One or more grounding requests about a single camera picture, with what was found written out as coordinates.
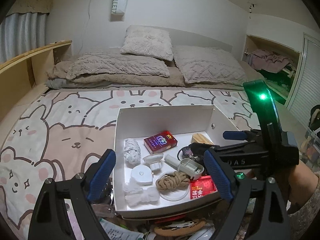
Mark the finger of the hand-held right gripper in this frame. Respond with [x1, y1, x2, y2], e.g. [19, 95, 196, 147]
[222, 131, 262, 142]
[200, 142, 262, 157]

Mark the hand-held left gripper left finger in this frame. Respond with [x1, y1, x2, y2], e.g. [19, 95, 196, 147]
[27, 149, 117, 240]

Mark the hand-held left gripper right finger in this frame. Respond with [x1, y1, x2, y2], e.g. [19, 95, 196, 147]
[204, 149, 292, 240]

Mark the dark fuzzy scrunchie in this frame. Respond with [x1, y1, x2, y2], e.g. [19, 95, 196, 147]
[189, 142, 220, 159]

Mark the white round tape measure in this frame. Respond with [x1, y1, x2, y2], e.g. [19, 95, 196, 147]
[130, 164, 153, 186]

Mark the white shoe box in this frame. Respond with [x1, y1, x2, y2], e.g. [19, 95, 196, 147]
[112, 104, 244, 219]

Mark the person's right hand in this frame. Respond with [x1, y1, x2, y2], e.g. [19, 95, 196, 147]
[289, 159, 320, 214]

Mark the red packet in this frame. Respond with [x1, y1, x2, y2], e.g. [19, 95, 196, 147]
[189, 176, 217, 200]

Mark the white plastic device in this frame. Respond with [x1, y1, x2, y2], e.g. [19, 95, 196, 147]
[164, 154, 204, 180]

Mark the small wooden block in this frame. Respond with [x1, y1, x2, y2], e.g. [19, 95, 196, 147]
[192, 134, 215, 146]

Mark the silver foil ball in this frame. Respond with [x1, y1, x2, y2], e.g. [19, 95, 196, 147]
[124, 138, 141, 165]

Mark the clear crumpled wrapper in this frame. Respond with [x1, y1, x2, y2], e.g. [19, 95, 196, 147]
[124, 180, 159, 207]

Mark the black fur trimmed jacket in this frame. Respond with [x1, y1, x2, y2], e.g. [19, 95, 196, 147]
[309, 105, 320, 130]

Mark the clear plastic storage bin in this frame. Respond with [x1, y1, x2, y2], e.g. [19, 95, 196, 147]
[301, 125, 320, 170]

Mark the white mushroom shaped knob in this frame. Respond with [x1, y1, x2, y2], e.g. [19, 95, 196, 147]
[142, 154, 164, 173]

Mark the pile of clothes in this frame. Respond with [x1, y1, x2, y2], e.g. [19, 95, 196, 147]
[246, 49, 299, 93]

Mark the white louvered door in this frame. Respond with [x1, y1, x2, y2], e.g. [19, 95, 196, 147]
[285, 32, 320, 120]

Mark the round brown pad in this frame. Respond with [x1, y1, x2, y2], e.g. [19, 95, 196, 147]
[154, 219, 207, 237]

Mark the red cigarette box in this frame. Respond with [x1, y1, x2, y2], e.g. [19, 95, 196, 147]
[143, 131, 178, 155]

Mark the printed bunny bedsheet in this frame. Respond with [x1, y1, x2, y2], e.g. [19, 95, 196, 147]
[0, 89, 265, 230]

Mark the beige knitted pillow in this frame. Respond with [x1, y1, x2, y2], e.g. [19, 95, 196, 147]
[172, 45, 249, 84]
[66, 53, 170, 80]

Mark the grey folded sheet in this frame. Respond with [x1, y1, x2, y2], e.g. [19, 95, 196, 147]
[46, 77, 75, 89]

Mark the wooden bedside shelf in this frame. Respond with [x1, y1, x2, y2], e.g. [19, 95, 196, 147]
[0, 40, 73, 115]

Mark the small fluffy pillow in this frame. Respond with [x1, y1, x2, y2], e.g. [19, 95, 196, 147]
[120, 25, 174, 62]

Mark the grey blue curtain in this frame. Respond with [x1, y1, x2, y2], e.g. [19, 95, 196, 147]
[0, 12, 48, 63]

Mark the white paper bag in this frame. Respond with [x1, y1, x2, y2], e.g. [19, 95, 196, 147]
[110, 0, 129, 22]

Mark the beige printed valance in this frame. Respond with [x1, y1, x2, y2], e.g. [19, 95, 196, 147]
[7, 0, 55, 14]

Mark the dark beaded hair tie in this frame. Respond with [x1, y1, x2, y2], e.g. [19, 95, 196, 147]
[177, 146, 195, 160]

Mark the beige rope coil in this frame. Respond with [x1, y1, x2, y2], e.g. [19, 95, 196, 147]
[155, 170, 191, 192]

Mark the black wall clip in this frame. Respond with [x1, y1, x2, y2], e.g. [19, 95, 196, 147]
[247, 1, 258, 18]

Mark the white wall cable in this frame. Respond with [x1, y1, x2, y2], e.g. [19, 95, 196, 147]
[80, 0, 97, 55]

